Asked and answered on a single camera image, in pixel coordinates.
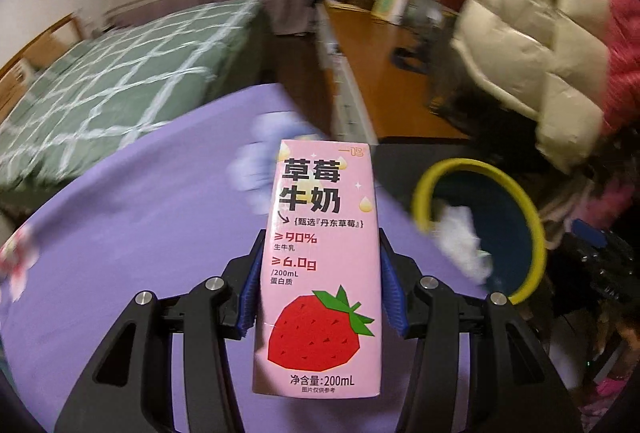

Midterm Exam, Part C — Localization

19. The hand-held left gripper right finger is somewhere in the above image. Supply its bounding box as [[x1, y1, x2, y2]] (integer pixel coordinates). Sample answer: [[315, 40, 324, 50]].
[[380, 228, 591, 433]]

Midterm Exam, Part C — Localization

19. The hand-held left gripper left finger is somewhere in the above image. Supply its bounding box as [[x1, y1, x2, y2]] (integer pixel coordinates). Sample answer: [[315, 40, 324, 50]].
[[52, 228, 267, 433]]

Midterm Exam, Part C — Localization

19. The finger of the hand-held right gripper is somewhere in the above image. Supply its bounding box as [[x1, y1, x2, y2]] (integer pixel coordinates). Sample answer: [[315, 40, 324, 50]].
[[560, 218, 637, 305]]

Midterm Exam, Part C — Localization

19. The yellow-rimmed dark trash bin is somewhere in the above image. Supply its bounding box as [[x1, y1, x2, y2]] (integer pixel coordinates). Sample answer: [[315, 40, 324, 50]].
[[411, 158, 547, 305]]

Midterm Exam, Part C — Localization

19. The pink milk carton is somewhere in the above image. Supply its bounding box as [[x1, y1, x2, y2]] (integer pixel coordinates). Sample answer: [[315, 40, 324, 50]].
[[252, 139, 382, 399]]

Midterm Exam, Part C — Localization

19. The white tissue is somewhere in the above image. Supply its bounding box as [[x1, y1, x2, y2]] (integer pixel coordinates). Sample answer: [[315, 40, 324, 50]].
[[435, 206, 493, 284]]

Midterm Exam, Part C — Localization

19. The purple floral tablecloth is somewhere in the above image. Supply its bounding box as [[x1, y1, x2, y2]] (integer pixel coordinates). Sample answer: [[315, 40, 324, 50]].
[[0, 83, 491, 433]]

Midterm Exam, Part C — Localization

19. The pink cloth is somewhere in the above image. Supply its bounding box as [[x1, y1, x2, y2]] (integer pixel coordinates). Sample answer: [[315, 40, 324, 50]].
[[585, 363, 640, 433]]

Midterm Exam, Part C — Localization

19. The red dotted puffer jacket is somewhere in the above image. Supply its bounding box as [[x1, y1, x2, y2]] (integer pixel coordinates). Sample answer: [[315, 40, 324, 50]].
[[595, 0, 640, 134]]

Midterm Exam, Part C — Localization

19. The wooden desk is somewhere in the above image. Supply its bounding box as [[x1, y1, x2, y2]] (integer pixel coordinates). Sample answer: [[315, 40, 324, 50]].
[[317, 0, 471, 144]]

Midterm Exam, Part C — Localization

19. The cream puffer jacket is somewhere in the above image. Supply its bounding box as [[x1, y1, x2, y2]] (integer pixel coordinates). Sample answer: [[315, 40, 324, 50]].
[[450, 0, 618, 174]]

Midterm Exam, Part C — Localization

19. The small black item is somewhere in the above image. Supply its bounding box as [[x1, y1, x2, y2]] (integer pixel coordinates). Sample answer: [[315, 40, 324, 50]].
[[392, 48, 428, 74]]

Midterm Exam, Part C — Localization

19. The bed with green plaid cover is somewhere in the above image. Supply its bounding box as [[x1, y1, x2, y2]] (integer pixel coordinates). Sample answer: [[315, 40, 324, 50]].
[[0, 0, 266, 194]]

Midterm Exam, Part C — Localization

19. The pale green box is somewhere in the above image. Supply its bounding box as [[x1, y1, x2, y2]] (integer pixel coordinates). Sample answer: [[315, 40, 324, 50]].
[[372, 0, 408, 21]]

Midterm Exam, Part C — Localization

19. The wooden bed headboard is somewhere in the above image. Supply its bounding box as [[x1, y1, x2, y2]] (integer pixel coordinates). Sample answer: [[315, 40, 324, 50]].
[[0, 13, 83, 84]]

